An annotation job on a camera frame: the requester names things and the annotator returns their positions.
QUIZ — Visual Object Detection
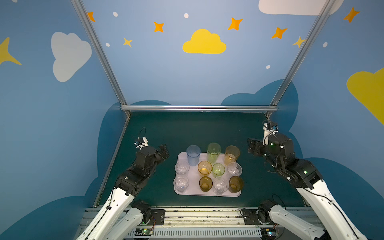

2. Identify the clear faceted glass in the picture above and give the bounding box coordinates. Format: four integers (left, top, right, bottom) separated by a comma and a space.
174, 175, 189, 193
213, 177, 229, 195
175, 162, 190, 175
227, 162, 243, 177

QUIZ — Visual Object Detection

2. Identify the tall orange glass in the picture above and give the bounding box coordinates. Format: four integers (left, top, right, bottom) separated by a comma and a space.
224, 145, 241, 166

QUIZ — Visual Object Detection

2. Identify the tall clear bluish glass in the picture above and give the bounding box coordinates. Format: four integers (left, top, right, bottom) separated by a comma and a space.
186, 145, 201, 167

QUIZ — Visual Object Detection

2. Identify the dark amber textured glass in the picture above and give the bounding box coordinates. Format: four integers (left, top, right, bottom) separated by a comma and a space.
199, 176, 213, 192
229, 176, 245, 193

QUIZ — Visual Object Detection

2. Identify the tall green glass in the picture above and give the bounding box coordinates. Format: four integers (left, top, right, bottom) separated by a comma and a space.
207, 143, 222, 164

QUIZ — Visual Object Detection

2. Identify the small green glass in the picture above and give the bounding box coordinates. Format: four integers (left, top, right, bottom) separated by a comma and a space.
212, 163, 226, 178

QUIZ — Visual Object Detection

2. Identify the orange short glass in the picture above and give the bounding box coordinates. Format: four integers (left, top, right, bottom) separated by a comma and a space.
198, 161, 213, 176

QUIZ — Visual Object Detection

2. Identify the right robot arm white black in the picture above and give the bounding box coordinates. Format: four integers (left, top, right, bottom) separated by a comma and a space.
248, 132, 366, 240

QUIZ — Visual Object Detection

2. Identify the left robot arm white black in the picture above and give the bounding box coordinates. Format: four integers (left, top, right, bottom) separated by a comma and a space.
77, 145, 170, 240

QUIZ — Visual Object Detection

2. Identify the pink rectangular tray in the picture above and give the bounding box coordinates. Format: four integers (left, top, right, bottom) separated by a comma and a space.
174, 152, 242, 198

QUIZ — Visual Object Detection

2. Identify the left controller board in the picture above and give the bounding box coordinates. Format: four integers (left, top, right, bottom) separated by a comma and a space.
134, 229, 154, 238

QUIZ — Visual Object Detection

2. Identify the controller board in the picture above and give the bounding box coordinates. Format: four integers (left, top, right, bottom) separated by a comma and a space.
261, 228, 278, 240
134, 229, 154, 238

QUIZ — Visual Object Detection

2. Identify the right controller board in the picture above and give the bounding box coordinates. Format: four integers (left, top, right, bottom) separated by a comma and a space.
261, 228, 278, 240

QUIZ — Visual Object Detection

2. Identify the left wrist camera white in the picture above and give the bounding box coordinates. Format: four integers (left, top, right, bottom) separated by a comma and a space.
135, 137, 149, 149

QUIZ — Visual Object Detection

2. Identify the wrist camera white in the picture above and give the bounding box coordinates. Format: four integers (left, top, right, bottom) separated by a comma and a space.
135, 137, 149, 149
263, 121, 279, 146

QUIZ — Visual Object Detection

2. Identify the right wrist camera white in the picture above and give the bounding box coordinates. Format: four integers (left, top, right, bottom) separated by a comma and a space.
263, 121, 279, 146

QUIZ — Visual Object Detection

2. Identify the aluminium frame back bar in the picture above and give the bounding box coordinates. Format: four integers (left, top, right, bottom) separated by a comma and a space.
121, 105, 278, 112

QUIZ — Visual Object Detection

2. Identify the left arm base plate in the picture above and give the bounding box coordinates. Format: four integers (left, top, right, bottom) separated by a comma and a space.
141, 209, 166, 227

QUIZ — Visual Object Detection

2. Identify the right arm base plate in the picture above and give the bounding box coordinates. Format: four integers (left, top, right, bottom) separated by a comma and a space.
240, 209, 271, 225

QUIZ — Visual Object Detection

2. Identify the aluminium frame left post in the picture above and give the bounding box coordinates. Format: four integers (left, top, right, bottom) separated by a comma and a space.
71, 0, 127, 107

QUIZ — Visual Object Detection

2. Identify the aluminium frame post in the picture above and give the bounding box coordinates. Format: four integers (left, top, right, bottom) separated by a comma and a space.
71, 0, 127, 107
266, 0, 336, 119

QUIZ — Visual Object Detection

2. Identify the aluminium frame right post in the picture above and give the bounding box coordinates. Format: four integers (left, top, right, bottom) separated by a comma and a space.
266, 0, 336, 119

